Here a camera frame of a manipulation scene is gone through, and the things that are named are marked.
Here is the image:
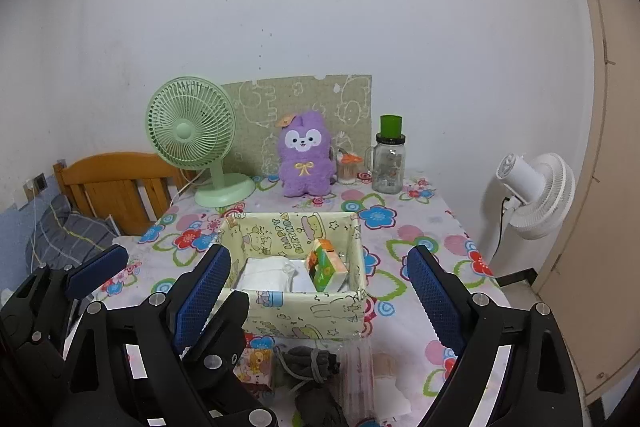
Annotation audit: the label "green cartoon patterned board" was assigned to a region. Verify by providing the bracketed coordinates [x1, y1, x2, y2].
[220, 74, 373, 178]

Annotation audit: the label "white fan cable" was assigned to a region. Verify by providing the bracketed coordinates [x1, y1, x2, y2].
[170, 169, 211, 208]

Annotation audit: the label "glass jar with green lid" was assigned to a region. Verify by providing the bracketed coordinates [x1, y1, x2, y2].
[367, 114, 407, 195]

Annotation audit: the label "purple plush toy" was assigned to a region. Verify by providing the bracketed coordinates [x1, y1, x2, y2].
[276, 108, 337, 198]

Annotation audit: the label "grey plaid bedding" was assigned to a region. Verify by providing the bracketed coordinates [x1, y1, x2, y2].
[25, 194, 121, 270]

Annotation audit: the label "green and orange carton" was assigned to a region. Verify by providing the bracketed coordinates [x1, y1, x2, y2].
[306, 239, 349, 294]

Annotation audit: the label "cartoon patterned storage box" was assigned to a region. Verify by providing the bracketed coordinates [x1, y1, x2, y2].
[218, 211, 369, 340]

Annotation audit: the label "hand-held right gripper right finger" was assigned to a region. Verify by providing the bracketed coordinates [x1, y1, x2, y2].
[406, 244, 588, 427]

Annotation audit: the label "white standing fan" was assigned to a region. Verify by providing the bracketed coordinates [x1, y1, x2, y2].
[495, 152, 576, 242]

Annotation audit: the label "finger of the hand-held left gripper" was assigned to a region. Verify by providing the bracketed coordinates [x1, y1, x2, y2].
[0, 243, 130, 360]
[172, 289, 278, 427]

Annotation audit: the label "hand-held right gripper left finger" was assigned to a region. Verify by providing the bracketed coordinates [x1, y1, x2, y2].
[52, 243, 233, 427]

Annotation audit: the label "black fan cable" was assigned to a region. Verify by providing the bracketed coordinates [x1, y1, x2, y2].
[492, 196, 510, 265]

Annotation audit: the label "white tissue paper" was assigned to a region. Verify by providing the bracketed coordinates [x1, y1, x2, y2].
[372, 354, 413, 420]

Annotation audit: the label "small glass toothpick holder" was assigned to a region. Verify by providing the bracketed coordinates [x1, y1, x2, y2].
[336, 149, 362, 185]

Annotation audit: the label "green desk fan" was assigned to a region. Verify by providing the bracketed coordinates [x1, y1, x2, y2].
[145, 76, 257, 208]

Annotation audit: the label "dark grey gloves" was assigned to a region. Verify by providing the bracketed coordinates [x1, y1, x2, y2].
[274, 344, 348, 427]

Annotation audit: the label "beige door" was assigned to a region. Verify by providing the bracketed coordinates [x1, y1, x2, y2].
[530, 0, 640, 403]

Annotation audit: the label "white tissue pack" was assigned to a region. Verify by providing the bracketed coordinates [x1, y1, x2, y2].
[237, 257, 316, 294]

